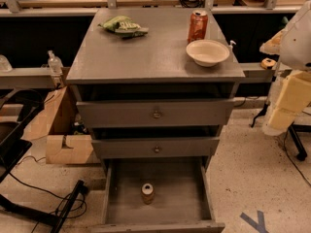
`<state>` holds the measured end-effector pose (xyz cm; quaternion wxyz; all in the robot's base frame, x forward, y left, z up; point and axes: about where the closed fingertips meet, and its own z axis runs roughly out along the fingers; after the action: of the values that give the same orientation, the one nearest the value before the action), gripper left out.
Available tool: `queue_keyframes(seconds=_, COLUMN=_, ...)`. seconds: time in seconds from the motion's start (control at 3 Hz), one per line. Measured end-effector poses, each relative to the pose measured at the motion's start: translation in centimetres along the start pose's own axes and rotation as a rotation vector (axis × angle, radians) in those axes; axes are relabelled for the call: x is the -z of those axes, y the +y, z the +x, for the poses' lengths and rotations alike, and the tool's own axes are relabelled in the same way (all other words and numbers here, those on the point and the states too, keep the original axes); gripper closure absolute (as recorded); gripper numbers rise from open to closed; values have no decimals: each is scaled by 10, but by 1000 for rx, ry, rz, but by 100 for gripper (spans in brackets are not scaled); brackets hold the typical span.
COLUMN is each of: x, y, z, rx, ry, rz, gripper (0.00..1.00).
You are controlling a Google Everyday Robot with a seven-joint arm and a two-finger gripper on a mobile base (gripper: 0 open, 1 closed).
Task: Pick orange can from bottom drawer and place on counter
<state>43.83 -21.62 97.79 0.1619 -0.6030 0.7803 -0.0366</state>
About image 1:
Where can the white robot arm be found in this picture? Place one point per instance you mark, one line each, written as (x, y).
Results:
(292, 94)

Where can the grey drawer cabinet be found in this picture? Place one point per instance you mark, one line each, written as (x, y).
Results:
(150, 68)

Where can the grey top drawer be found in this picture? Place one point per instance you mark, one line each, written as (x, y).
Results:
(113, 114)

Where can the grey open bottom drawer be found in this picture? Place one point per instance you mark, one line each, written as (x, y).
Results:
(181, 203)

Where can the tall red soda can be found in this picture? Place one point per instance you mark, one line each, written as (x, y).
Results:
(198, 25)

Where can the white bowl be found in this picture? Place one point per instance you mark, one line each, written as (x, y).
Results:
(207, 53)

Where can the green chip bag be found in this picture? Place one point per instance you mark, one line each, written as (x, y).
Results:
(124, 26)

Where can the cardboard box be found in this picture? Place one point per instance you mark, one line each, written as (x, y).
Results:
(56, 124)

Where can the small white pump bottle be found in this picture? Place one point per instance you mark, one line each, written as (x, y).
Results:
(232, 44)

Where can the clear sanitizer bottle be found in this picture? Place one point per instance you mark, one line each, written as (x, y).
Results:
(55, 63)

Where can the reacher grabber tool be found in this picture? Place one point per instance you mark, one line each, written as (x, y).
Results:
(260, 114)

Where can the black stand leg right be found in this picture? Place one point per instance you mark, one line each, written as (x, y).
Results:
(294, 129)

